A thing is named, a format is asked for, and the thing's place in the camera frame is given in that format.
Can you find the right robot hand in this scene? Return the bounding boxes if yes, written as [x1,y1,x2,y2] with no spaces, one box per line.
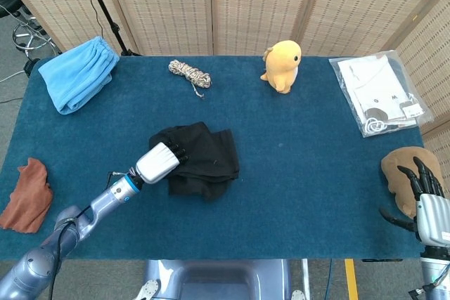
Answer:
[378,156,450,244]

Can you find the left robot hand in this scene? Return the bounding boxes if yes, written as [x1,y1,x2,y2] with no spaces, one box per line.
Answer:
[135,134,189,185]

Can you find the black trousers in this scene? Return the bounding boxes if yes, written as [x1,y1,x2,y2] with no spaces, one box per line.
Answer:
[148,121,240,202]

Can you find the brown plush toy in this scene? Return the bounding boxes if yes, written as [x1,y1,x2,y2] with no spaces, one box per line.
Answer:
[380,147,446,219]

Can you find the folded light blue fleece garment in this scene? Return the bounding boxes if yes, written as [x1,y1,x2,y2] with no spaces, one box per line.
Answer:
[37,36,120,115]

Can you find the dark blue table mat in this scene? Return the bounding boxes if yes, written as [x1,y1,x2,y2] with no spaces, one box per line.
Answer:
[0,54,450,262]

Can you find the blue-grey robot torso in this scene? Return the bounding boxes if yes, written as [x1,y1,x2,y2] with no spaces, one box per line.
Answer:
[135,259,310,300]

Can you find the rust orange cloth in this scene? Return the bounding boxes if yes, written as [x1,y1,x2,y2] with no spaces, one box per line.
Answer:
[0,157,54,234]

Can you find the clear plastic bag with papers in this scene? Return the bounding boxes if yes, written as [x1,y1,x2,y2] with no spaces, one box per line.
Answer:
[328,49,434,138]

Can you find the yellow plush toy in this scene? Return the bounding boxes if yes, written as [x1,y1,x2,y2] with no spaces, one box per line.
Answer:
[259,40,304,96]

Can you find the black tripod stand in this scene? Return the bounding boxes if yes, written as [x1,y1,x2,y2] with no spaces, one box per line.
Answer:
[77,0,141,58]

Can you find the chrome stool base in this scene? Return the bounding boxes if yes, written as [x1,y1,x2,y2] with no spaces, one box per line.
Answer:
[12,15,59,73]

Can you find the bamboo folding screen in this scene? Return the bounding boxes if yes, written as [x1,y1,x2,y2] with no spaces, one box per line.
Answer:
[0,0,450,160]

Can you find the coiled speckled rope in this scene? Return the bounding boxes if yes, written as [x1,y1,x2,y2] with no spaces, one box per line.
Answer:
[167,59,214,100]

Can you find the thin blue cable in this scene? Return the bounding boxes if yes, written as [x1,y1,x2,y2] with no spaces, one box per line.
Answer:
[326,259,334,300]

